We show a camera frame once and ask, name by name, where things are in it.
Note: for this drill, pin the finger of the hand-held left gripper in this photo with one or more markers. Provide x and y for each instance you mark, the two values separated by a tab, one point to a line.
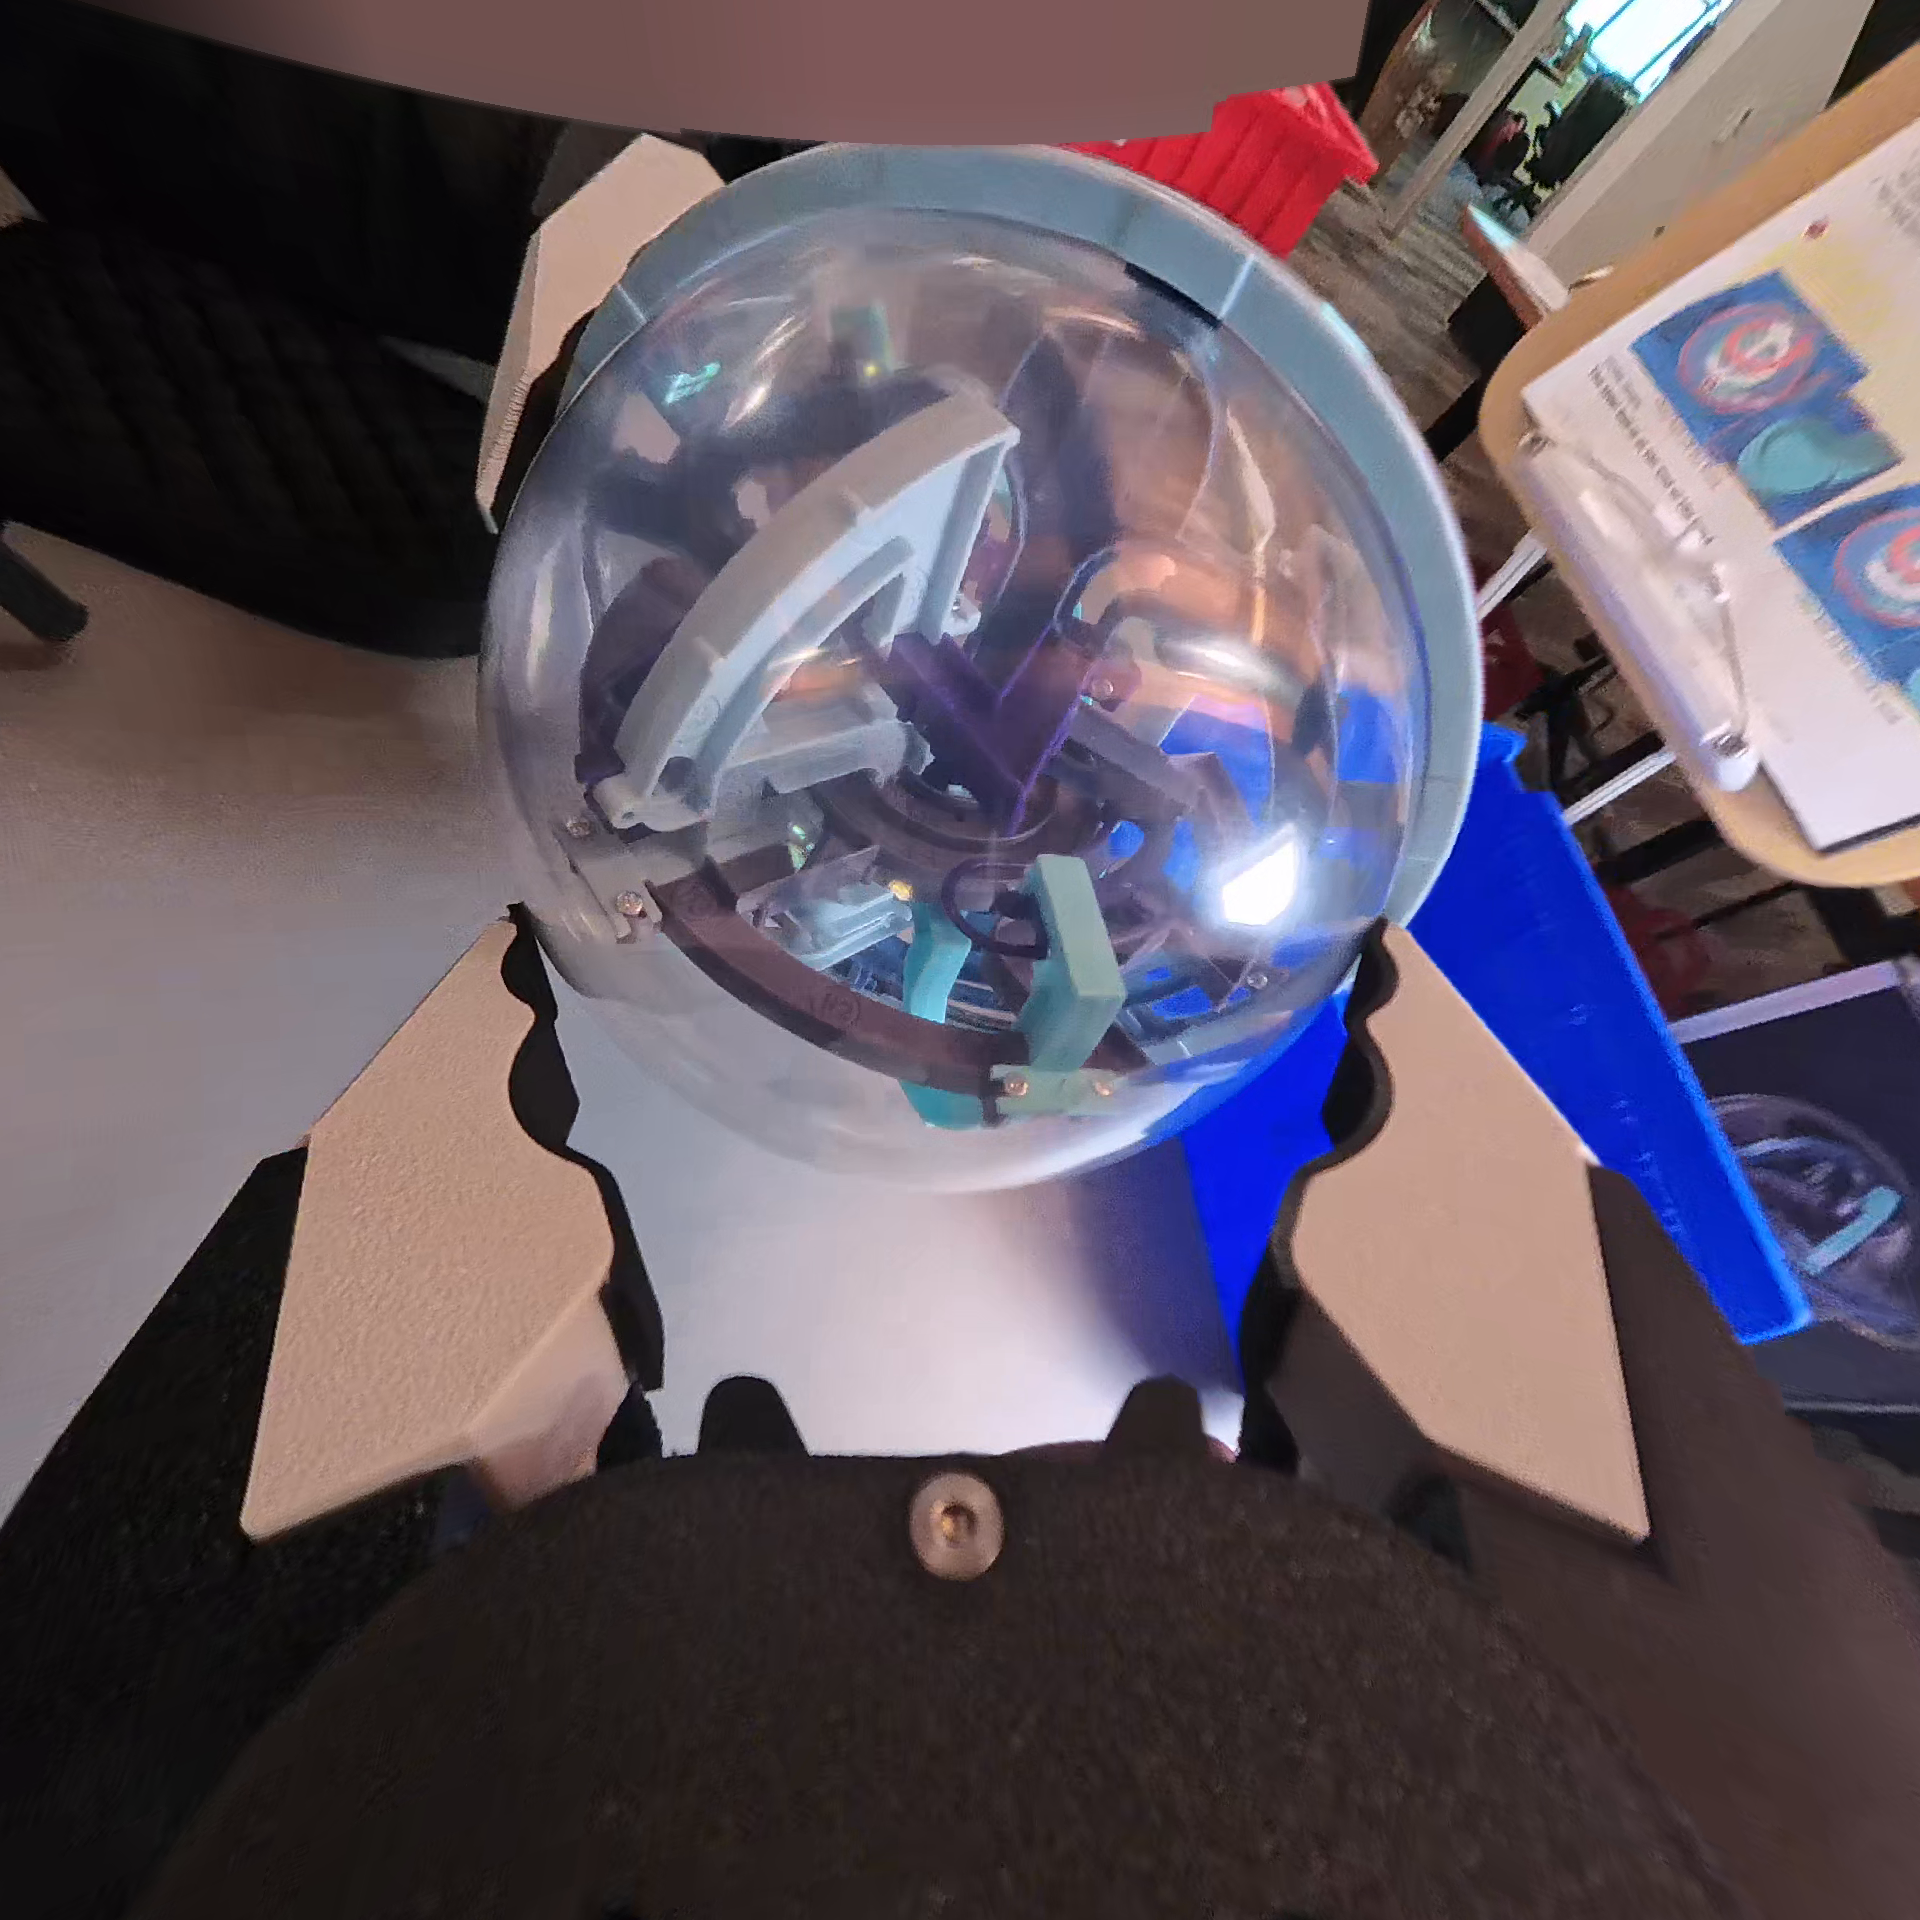
587	270

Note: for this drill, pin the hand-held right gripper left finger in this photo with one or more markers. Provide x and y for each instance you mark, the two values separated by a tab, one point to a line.
435	1321

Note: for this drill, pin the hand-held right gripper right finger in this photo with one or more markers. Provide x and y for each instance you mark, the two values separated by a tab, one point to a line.
1486	1321

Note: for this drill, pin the blue plastic bin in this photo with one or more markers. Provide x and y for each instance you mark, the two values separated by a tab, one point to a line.
1562	1020

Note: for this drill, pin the clear plastic maze ball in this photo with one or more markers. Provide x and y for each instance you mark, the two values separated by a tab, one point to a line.
978	661

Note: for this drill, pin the dark blue cardboard box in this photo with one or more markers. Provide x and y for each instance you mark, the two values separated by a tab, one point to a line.
1831	1171

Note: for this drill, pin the red plastic bin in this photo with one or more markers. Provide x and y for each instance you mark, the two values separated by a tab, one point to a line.
1246	166

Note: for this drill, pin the wooden instruction board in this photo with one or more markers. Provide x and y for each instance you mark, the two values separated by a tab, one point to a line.
1773	481

